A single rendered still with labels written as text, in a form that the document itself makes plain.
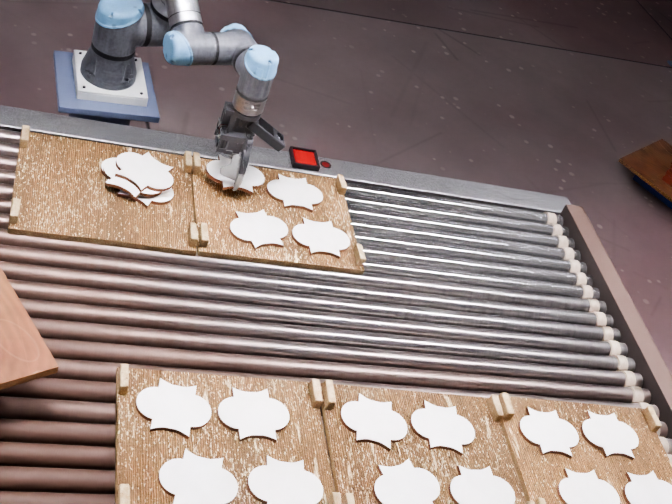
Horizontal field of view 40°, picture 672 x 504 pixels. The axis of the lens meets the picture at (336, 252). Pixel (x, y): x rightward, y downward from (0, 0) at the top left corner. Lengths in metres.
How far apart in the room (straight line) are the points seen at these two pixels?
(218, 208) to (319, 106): 2.36
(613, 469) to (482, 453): 0.32
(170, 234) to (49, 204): 0.27
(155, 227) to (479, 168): 2.72
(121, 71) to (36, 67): 1.71
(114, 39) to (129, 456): 1.22
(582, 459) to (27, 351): 1.19
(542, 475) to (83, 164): 1.27
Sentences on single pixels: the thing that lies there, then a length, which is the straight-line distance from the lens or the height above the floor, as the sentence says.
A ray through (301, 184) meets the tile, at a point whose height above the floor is 0.95.
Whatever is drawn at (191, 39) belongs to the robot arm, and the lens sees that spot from 2.16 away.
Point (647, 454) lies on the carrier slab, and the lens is 2.28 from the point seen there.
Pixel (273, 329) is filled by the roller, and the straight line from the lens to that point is 2.06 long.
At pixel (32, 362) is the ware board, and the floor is 1.04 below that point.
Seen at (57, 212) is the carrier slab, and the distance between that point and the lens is 2.17.
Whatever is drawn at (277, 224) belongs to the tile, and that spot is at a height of 0.95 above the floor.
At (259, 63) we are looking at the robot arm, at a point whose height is 1.32.
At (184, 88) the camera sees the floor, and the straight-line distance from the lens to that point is 4.40.
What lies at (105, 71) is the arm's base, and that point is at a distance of 2.62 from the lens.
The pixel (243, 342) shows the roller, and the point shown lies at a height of 0.92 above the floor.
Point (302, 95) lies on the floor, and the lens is 4.63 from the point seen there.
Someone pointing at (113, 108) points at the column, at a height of 0.87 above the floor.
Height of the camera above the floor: 2.37
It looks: 39 degrees down
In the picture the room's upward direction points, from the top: 24 degrees clockwise
